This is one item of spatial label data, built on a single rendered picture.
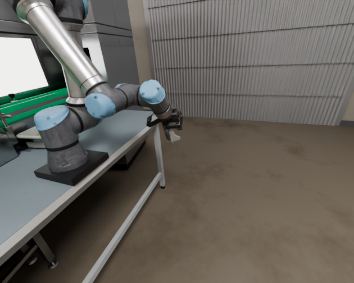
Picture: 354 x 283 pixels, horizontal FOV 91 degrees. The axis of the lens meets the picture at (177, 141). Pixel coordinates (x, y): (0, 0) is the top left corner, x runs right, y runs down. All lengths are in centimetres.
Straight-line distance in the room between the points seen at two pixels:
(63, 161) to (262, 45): 293
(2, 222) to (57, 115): 37
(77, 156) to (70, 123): 14
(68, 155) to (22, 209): 22
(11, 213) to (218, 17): 310
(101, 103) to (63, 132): 29
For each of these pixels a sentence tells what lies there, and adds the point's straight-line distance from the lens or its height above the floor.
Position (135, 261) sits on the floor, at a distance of 138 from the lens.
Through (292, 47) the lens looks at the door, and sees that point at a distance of 322.
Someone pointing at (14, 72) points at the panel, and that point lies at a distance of 156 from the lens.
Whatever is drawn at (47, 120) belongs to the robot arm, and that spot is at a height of 99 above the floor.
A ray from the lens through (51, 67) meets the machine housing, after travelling 180.
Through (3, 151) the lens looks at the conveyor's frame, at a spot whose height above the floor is 81.
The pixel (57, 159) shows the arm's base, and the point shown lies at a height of 84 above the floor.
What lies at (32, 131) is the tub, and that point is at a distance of 126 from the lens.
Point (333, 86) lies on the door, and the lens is 344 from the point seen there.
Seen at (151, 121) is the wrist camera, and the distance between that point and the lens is 77.
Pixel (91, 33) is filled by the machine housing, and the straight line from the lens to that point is 173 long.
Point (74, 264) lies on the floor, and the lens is 152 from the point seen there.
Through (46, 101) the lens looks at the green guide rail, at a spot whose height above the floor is 93.
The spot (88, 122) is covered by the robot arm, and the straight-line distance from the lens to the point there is 84.
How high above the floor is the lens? 118
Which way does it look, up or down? 28 degrees down
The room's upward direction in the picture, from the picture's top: 4 degrees counter-clockwise
